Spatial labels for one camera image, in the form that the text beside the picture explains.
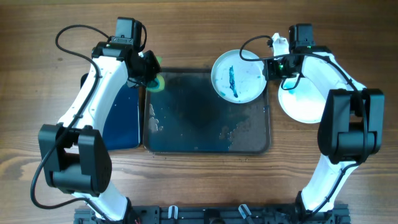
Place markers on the large dark serving tray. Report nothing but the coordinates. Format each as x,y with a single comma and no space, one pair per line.
188,116

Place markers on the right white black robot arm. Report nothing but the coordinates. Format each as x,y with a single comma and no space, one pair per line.
349,132

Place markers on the small black water tray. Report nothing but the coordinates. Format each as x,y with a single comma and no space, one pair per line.
124,118

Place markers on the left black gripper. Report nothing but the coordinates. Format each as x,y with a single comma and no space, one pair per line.
155,68

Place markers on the green yellow sponge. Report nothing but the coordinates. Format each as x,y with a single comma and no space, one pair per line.
156,85

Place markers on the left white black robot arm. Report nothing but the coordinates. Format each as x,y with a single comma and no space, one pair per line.
75,159

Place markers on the white plate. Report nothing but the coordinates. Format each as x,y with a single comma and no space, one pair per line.
237,76
301,100

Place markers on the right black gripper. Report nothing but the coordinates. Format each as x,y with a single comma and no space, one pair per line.
271,73

